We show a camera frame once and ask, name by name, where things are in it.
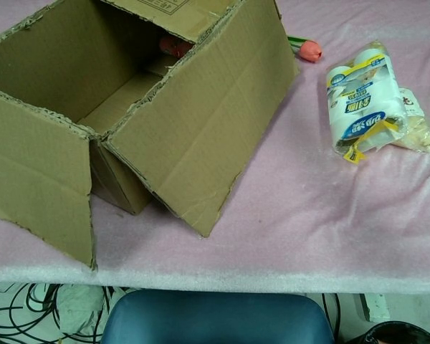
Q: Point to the white table leg bracket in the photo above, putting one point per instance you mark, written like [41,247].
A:
[376,308]

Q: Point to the clear beige snack bag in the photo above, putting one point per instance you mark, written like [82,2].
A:
[421,132]

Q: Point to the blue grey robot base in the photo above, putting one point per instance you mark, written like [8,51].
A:
[218,319]

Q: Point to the white crumpled floor bag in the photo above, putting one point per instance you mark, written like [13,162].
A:
[79,304]

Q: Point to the red orange object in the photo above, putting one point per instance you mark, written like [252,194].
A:
[172,46]

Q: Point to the pink fleece tablecloth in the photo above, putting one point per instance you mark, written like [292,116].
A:
[290,251]

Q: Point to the white toilet paper roll pack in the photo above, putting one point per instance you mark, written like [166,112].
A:
[362,96]

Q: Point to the artificial pink tulip flower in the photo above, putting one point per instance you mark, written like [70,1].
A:
[310,50]

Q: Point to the black trash bin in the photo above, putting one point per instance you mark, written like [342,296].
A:
[415,337]

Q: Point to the brown cardboard shipping box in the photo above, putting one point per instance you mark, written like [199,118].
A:
[208,125]

